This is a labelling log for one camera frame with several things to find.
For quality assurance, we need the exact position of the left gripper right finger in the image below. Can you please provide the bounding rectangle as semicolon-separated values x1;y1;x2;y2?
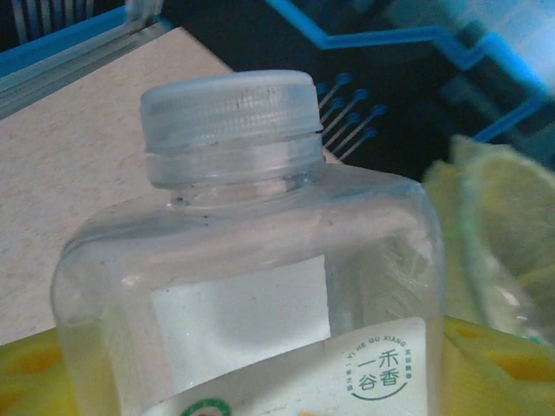
441;315;555;416

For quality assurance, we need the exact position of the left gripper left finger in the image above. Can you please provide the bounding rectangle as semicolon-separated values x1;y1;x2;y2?
0;328;73;416

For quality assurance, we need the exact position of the square clear bottle white label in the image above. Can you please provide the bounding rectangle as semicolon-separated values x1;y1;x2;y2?
49;68;447;416

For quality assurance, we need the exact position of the yellow-green plastic bin liner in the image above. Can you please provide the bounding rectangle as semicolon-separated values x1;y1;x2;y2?
421;133;555;348

